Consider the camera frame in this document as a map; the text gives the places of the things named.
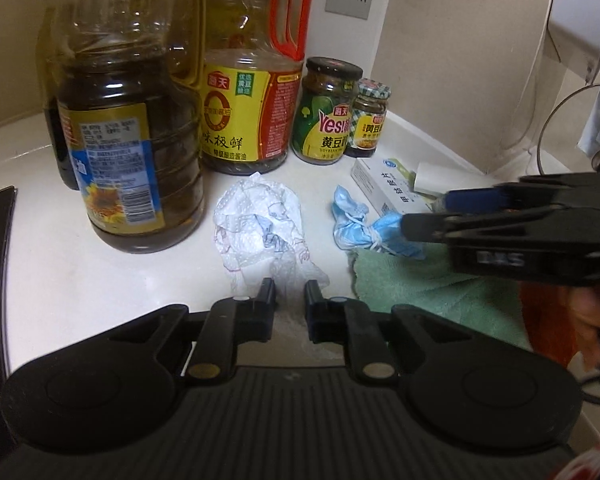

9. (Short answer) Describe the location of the small yellow label jar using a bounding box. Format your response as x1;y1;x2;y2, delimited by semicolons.
344;78;392;159

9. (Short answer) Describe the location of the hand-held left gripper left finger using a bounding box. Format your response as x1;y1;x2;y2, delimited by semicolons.
142;278;276;387

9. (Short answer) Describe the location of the green label jar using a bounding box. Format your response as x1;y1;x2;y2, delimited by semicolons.
290;56;364;164

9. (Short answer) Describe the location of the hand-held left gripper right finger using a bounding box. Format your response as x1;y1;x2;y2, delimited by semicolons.
305;280;458;386

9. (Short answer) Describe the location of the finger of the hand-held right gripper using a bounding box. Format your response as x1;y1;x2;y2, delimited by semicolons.
442;172;600;211
401;205;600;246

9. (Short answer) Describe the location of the blue face mask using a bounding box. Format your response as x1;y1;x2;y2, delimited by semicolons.
331;184;427;261

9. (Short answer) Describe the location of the white paper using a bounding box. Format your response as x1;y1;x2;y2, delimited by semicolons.
412;160;449;196

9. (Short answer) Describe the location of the dark sauce bottle yellow cap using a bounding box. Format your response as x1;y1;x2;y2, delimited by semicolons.
35;0;82;192

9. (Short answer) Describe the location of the green cloth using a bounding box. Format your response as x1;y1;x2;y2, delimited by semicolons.
348;246;534;352

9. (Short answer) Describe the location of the orange plastic bag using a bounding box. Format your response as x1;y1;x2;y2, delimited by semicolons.
519;280;582;362

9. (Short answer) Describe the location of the white medicine box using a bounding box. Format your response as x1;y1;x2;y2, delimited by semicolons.
350;156;449;216

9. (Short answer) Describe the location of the white plastic bag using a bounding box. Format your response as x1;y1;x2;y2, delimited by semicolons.
213;171;331;342

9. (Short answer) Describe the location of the soy sauce bottle orange handle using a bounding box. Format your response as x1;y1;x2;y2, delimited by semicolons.
199;0;315;176

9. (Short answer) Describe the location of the person's right hand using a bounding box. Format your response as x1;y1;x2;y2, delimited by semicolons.
570;280;600;368

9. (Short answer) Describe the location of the glass pot lid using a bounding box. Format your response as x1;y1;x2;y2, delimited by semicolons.
536;80;600;182

